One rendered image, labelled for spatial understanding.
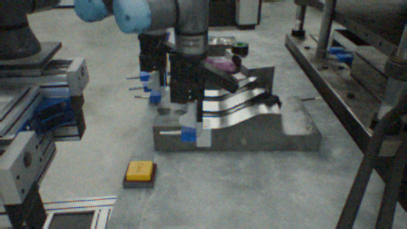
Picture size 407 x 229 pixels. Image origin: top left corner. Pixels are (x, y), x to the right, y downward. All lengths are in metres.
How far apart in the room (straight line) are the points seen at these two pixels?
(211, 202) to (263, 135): 0.27
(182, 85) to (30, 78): 0.60
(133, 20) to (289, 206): 0.56
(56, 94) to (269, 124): 0.70
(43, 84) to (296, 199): 0.85
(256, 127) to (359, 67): 0.76
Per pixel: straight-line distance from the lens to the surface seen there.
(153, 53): 1.05
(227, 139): 0.97
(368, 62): 1.60
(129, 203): 0.85
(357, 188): 0.85
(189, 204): 0.82
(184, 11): 0.67
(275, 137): 0.99
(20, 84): 1.20
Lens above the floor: 1.38
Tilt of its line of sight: 29 degrees down
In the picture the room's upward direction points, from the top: straight up
